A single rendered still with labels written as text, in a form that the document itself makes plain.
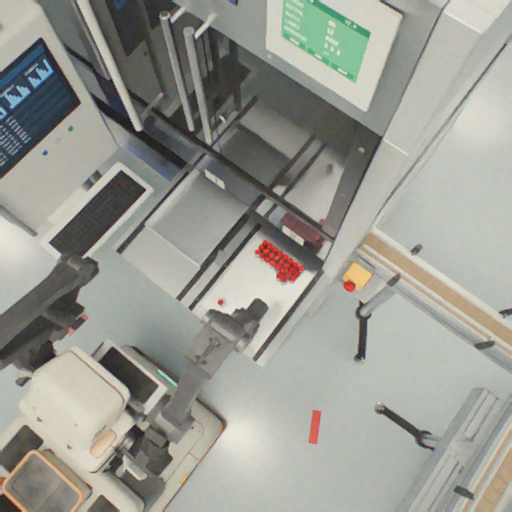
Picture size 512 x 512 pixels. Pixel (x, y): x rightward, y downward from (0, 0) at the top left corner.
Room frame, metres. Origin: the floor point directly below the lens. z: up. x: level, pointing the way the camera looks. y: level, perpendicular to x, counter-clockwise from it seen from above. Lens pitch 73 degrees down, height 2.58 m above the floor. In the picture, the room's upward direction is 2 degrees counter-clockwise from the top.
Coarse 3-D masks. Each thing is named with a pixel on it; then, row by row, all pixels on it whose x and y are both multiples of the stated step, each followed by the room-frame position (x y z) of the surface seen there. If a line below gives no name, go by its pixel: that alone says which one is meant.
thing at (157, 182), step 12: (444, 132) 0.98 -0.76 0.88; (120, 156) 1.18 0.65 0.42; (132, 156) 1.09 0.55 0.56; (132, 168) 1.14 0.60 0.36; (144, 168) 1.06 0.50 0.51; (420, 168) 1.07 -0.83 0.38; (144, 180) 1.10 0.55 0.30; (156, 180) 1.03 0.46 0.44; (168, 180) 0.95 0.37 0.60; (408, 180) 0.78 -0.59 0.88; (156, 192) 1.06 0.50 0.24; (384, 216) 0.80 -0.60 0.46
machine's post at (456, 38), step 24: (456, 0) 0.46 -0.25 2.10; (456, 24) 0.43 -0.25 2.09; (480, 24) 0.42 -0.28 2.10; (432, 48) 0.44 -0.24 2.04; (456, 48) 0.42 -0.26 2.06; (480, 48) 0.45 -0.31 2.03; (432, 72) 0.43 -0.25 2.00; (456, 72) 0.41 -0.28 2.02; (408, 96) 0.44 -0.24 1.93; (432, 96) 0.42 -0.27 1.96; (408, 120) 0.43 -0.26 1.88; (432, 120) 0.41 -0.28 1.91; (384, 144) 0.44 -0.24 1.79; (408, 144) 0.42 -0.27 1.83; (384, 168) 0.43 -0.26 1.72; (360, 192) 0.44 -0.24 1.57; (384, 192) 0.41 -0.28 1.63; (360, 216) 0.42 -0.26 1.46; (336, 240) 0.44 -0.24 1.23; (360, 240) 0.45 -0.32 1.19; (336, 264) 0.42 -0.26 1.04; (312, 312) 0.41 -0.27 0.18
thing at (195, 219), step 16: (192, 176) 0.83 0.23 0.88; (176, 192) 0.76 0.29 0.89; (192, 192) 0.76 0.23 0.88; (208, 192) 0.76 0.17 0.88; (224, 192) 0.76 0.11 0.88; (160, 208) 0.69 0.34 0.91; (176, 208) 0.70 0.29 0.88; (192, 208) 0.70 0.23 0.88; (208, 208) 0.70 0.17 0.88; (224, 208) 0.69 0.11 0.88; (240, 208) 0.69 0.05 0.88; (160, 224) 0.64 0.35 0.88; (176, 224) 0.64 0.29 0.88; (192, 224) 0.63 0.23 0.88; (208, 224) 0.63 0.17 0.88; (224, 224) 0.63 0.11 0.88; (176, 240) 0.57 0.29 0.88; (192, 240) 0.57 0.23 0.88; (208, 240) 0.57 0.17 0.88; (192, 256) 0.51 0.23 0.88; (208, 256) 0.50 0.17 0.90
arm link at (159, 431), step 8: (160, 416) -0.03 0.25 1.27; (152, 424) -0.05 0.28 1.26; (160, 424) -0.05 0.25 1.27; (168, 424) -0.05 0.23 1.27; (152, 432) -0.07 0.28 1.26; (160, 432) -0.07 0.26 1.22; (168, 432) -0.07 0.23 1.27; (152, 440) -0.09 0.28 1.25; (160, 440) -0.09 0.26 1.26; (160, 448) -0.11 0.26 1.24
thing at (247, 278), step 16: (256, 240) 0.56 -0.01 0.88; (240, 256) 0.50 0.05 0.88; (224, 272) 0.44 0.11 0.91; (240, 272) 0.45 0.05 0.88; (256, 272) 0.44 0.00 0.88; (272, 272) 0.44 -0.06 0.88; (304, 272) 0.44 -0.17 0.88; (224, 288) 0.39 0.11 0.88; (240, 288) 0.39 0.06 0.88; (256, 288) 0.38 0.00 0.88; (272, 288) 0.38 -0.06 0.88; (288, 288) 0.38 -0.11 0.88; (304, 288) 0.37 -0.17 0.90; (208, 304) 0.33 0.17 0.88; (224, 304) 0.33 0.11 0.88; (240, 304) 0.33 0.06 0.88; (272, 304) 0.33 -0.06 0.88; (288, 304) 0.32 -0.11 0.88; (272, 320) 0.27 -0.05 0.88; (256, 336) 0.22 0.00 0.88
